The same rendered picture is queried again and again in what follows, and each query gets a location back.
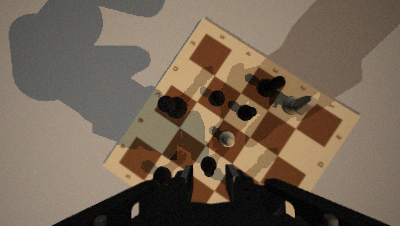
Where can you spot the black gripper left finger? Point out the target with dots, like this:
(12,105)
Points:
(153,201)

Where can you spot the brown and cream chessboard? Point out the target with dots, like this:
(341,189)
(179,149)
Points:
(273,144)

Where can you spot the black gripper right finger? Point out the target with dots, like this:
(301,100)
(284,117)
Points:
(310,209)

